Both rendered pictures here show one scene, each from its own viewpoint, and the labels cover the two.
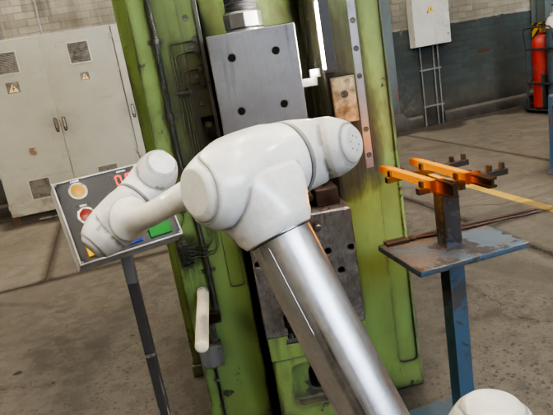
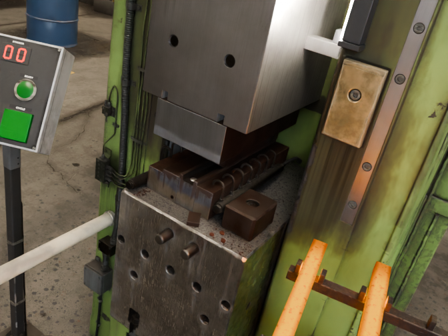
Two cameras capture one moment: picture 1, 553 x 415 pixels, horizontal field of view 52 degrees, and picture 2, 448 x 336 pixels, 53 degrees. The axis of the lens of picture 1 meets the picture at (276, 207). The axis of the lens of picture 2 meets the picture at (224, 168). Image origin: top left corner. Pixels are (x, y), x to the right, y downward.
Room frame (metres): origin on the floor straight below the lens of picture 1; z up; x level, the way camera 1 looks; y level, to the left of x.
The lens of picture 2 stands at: (1.21, -0.61, 1.54)
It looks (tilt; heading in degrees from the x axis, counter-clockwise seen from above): 27 degrees down; 32
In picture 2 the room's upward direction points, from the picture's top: 12 degrees clockwise
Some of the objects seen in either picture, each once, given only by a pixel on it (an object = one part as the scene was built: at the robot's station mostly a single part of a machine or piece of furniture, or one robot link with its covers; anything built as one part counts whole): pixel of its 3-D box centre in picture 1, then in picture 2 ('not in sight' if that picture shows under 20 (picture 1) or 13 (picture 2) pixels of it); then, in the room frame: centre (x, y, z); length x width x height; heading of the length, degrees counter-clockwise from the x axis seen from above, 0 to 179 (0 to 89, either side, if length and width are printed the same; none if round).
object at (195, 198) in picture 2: not in sight; (224, 164); (2.19, 0.00, 0.96); 0.42 x 0.20 x 0.09; 4
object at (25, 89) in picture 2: not in sight; (25, 89); (1.84, 0.42, 1.09); 0.05 x 0.03 x 0.04; 94
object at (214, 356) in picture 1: (211, 353); (99, 276); (2.07, 0.36, 0.36); 0.09 x 0.07 x 0.12; 94
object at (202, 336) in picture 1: (202, 318); (54, 247); (1.87, 0.33, 0.62); 0.44 x 0.05 x 0.05; 4
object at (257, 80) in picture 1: (266, 85); (269, 23); (2.19, -0.04, 1.37); 0.42 x 0.39 x 0.40; 4
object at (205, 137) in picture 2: not in sight; (235, 112); (2.19, 0.00, 1.12); 0.42 x 0.20 x 0.10; 4
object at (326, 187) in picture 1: (324, 193); (249, 214); (2.05, -0.19, 0.95); 0.12 x 0.08 x 0.06; 4
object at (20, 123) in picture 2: (157, 224); (16, 125); (1.80, 0.39, 1.01); 0.07 x 0.05 x 0.07; 119
